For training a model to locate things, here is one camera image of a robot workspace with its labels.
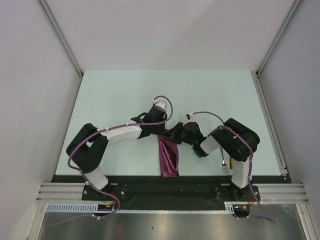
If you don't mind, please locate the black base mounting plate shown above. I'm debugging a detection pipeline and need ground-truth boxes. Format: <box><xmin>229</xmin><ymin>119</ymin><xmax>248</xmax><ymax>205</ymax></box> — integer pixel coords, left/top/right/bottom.
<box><xmin>51</xmin><ymin>175</ymin><xmax>291</xmax><ymax>212</ymax></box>

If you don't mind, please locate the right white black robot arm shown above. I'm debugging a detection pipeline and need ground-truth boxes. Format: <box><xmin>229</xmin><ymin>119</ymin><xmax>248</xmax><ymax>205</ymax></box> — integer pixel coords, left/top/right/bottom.
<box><xmin>164</xmin><ymin>118</ymin><xmax>260</xmax><ymax>201</ymax></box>

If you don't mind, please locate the silver metal fork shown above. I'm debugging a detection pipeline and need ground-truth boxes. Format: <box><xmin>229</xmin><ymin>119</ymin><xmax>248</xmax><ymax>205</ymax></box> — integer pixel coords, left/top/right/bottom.
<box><xmin>220</xmin><ymin>148</ymin><xmax>228</xmax><ymax>175</ymax></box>

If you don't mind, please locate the magenta satin napkin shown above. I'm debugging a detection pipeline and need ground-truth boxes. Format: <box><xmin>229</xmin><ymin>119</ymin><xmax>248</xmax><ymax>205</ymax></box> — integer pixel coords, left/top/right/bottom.
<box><xmin>157</xmin><ymin>135</ymin><xmax>179</xmax><ymax>178</ymax></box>

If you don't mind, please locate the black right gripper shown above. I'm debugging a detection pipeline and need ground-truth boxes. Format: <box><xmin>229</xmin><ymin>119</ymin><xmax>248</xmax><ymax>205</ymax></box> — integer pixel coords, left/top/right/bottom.
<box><xmin>163</xmin><ymin>121</ymin><xmax>195</xmax><ymax>146</ymax></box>

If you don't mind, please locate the aluminium front rail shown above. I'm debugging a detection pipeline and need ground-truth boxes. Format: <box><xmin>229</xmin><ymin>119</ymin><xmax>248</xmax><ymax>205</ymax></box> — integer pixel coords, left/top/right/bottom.
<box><xmin>36</xmin><ymin>183</ymin><xmax>309</xmax><ymax>204</ymax></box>

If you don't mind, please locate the right aluminium frame post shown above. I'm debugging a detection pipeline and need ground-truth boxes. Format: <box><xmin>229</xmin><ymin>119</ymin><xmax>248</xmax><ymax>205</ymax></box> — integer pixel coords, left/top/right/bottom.
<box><xmin>255</xmin><ymin>0</ymin><xmax>304</xmax><ymax>78</ymax></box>

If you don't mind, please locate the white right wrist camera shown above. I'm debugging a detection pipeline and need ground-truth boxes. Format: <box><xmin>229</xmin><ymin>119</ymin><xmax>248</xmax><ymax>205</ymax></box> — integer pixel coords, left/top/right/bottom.
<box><xmin>184</xmin><ymin>112</ymin><xmax>195</xmax><ymax>125</ymax></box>

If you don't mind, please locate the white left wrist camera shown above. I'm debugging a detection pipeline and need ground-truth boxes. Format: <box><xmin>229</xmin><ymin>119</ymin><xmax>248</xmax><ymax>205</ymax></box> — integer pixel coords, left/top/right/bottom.
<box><xmin>152</xmin><ymin>98</ymin><xmax>167</xmax><ymax>110</ymax></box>

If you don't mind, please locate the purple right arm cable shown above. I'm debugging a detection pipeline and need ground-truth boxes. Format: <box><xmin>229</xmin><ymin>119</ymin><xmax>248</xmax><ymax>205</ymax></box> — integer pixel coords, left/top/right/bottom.
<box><xmin>186</xmin><ymin>111</ymin><xmax>276</xmax><ymax>223</ymax></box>

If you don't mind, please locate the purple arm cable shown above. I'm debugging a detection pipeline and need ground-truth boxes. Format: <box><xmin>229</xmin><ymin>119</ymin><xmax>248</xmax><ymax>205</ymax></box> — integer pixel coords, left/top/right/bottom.
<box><xmin>47</xmin><ymin>94</ymin><xmax>175</xmax><ymax>227</ymax></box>
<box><xmin>186</xmin><ymin>111</ymin><xmax>276</xmax><ymax>223</ymax></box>

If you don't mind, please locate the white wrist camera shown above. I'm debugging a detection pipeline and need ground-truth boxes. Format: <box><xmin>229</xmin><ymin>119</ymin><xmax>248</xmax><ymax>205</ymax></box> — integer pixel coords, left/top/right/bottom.
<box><xmin>152</xmin><ymin>98</ymin><xmax>167</xmax><ymax>110</ymax></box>
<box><xmin>184</xmin><ymin>112</ymin><xmax>195</xmax><ymax>125</ymax></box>

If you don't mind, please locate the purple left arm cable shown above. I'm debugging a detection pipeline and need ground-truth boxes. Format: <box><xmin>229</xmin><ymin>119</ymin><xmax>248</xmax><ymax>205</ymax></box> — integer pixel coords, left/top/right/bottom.
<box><xmin>47</xmin><ymin>94</ymin><xmax>175</xmax><ymax>227</ymax></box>

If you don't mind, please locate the gold butter knife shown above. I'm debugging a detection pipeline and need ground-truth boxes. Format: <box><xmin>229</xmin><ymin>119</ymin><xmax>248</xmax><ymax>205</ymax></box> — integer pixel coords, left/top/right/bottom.
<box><xmin>229</xmin><ymin>157</ymin><xmax>234</xmax><ymax>170</ymax></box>

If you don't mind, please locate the white slotted cable duct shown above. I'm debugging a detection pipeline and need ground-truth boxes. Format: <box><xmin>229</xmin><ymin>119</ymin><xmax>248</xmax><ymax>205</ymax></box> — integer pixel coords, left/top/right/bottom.
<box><xmin>46</xmin><ymin>202</ymin><xmax>234</xmax><ymax>214</ymax></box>

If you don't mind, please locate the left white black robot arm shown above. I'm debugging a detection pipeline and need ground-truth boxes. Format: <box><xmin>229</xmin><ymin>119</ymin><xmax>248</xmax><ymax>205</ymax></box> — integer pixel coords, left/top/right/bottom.
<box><xmin>66</xmin><ymin>101</ymin><xmax>167</xmax><ymax>200</ymax></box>

